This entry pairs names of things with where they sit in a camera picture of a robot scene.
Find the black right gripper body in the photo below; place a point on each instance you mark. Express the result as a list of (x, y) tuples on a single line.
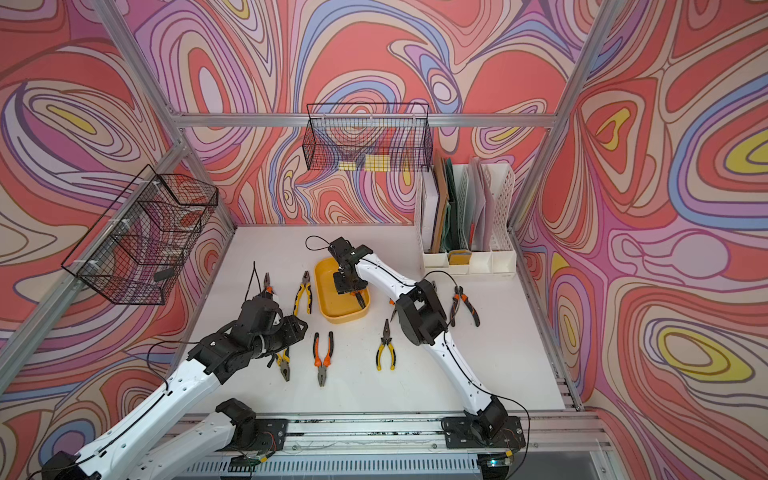
[(347, 284)]

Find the yellow sticky notes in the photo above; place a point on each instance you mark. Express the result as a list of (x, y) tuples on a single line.
[(367, 163)]

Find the yellow leather wallet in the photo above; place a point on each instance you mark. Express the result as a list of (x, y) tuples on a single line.
[(459, 257)]

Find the orange black pliers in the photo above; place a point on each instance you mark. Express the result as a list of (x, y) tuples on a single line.
[(322, 360)]

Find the white desk organizer file rack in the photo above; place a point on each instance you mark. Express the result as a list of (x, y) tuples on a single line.
[(501, 259)]

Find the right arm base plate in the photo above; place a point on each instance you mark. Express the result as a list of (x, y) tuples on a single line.
[(462, 433)]

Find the yellow long nose pliers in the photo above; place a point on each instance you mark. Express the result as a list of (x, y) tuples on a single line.
[(386, 344)]

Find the black handled pliers far left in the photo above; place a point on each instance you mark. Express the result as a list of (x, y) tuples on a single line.
[(267, 290)]

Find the pink folder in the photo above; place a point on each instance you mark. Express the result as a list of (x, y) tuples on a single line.
[(482, 212)]

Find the black wire basket left wall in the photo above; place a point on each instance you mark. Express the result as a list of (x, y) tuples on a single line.
[(136, 250)]

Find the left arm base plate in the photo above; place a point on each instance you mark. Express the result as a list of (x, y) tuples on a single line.
[(263, 435)]

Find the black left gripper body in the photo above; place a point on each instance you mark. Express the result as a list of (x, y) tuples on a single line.
[(282, 335)]

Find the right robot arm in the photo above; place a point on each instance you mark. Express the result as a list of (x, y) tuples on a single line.
[(424, 322)]

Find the yellow black pliers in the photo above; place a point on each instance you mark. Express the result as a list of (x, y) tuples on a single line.
[(304, 290), (282, 360)]

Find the black wire basket back wall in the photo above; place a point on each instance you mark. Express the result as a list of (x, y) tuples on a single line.
[(348, 130)]

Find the red black pliers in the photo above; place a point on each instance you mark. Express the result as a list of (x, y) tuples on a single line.
[(460, 298)]

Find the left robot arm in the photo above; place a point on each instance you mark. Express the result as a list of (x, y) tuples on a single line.
[(261, 330)]

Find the black wire basket wall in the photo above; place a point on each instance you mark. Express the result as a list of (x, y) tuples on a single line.
[(348, 130), (136, 250)]

